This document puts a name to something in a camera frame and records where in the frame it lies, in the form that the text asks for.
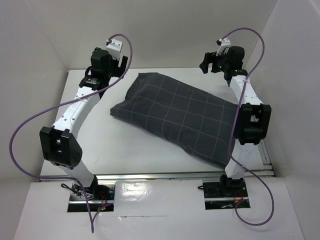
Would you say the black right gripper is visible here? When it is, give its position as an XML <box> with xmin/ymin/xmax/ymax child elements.
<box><xmin>199</xmin><ymin>48</ymin><xmax>230</xmax><ymax>74</ymax></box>

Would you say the dark grey checked pillowcase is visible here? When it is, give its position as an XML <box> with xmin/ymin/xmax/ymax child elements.
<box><xmin>110</xmin><ymin>72</ymin><xmax>237</xmax><ymax>168</ymax></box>

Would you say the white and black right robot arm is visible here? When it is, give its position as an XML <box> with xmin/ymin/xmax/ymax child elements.
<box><xmin>199</xmin><ymin>44</ymin><xmax>272</xmax><ymax>197</ymax></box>

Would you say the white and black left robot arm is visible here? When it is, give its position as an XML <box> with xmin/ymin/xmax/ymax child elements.
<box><xmin>39</xmin><ymin>43</ymin><xmax>128</xmax><ymax>200</ymax></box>

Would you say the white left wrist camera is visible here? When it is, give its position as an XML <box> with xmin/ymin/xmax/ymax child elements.
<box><xmin>105</xmin><ymin>39</ymin><xmax>123</xmax><ymax>61</ymax></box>

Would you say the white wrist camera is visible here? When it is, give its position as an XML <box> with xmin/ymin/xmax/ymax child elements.
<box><xmin>105</xmin><ymin>39</ymin><xmax>123</xmax><ymax>61</ymax></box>
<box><xmin>216</xmin><ymin>37</ymin><xmax>231</xmax><ymax>56</ymax></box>

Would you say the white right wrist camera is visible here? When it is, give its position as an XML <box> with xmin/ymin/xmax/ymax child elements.
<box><xmin>216</xmin><ymin>37</ymin><xmax>231</xmax><ymax>56</ymax></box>

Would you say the aluminium frame rail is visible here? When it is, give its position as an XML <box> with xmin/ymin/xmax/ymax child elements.
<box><xmin>38</xmin><ymin>139</ymin><xmax>276</xmax><ymax>182</ymax></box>

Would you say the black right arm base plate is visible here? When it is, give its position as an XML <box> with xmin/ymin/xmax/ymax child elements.
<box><xmin>197</xmin><ymin>181</ymin><xmax>251</xmax><ymax>210</ymax></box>

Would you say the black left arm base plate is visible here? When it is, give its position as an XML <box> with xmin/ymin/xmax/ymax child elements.
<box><xmin>60</xmin><ymin>183</ymin><xmax>116</xmax><ymax>213</ymax></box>

